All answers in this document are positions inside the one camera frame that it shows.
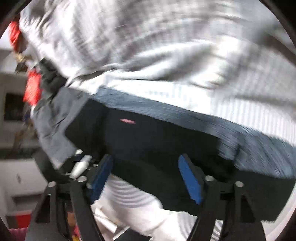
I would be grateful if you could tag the red embroidered cushion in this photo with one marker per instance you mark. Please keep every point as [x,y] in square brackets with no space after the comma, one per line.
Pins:
[32,90]

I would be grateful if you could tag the black garment with blue trim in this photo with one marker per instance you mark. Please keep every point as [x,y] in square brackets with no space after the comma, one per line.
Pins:
[146,138]

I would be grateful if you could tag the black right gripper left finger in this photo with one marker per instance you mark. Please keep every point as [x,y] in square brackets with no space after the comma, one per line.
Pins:
[49,219]

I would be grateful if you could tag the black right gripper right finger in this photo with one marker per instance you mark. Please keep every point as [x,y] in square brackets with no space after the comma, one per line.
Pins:
[228,202]

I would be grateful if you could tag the grey white striped bed sheet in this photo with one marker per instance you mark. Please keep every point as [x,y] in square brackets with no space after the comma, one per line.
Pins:
[233,60]

